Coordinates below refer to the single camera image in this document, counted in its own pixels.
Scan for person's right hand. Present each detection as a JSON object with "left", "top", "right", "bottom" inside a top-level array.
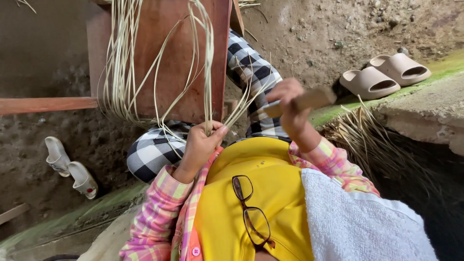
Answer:
[{"left": 266, "top": 78, "right": 315, "bottom": 148}]

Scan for person's left hand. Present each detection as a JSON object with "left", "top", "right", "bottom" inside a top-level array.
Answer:
[{"left": 173, "top": 120, "right": 230, "bottom": 184}]

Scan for wooden handled knife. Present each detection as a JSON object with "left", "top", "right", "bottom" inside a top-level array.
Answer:
[{"left": 263, "top": 86, "right": 338, "bottom": 119}]

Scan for bundle of pale rattan strips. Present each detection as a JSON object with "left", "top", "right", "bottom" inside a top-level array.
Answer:
[{"left": 97, "top": 0, "right": 280, "bottom": 160}]

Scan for black white checked trousers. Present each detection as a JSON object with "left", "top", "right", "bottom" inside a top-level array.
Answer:
[{"left": 126, "top": 28, "right": 290, "bottom": 183}]

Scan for beige foam slide sandal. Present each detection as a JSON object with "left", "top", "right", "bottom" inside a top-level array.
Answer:
[
  {"left": 339, "top": 66, "right": 401, "bottom": 101},
  {"left": 367, "top": 53, "right": 432, "bottom": 87}
]

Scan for heap of dry rattan shavings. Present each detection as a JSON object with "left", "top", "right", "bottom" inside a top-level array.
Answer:
[{"left": 321, "top": 95, "right": 446, "bottom": 203}]

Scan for yellow shirt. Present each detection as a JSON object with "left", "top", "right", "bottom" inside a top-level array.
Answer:
[{"left": 194, "top": 136, "right": 315, "bottom": 261}]

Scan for reddish brown wooden board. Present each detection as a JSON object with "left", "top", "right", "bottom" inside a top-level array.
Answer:
[{"left": 86, "top": 0, "right": 245, "bottom": 124}]

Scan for brown framed eyeglasses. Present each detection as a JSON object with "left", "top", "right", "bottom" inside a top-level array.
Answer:
[{"left": 232, "top": 175, "right": 276, "bottom": 251}]

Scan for white terry towel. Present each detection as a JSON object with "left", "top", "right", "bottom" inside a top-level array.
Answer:
[{"left": 301, "top": 168, "right": 439, "bottom": 261}]

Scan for pink plaid overshirt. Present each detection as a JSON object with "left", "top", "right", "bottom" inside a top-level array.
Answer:
[{"left": 119, "top": 136, "right": 380, "bottom": 261}]

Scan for white clog shoe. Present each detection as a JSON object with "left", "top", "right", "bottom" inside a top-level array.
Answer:
[
  {"left": 68, "top": 161, "right": 99, "bottom": 200},
  {"left": 44, "top": 136, "right": 72, "bottom": 178}
]

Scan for reddish wooden beam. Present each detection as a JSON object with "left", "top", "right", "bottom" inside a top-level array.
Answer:
[{"left": 0, "top": 96, "right": 98, "bottom": 116}]

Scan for weathered wooden stick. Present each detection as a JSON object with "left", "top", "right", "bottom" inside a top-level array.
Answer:
[{"left": 0, "top": 203, "right": 31, "bottom": 225}]

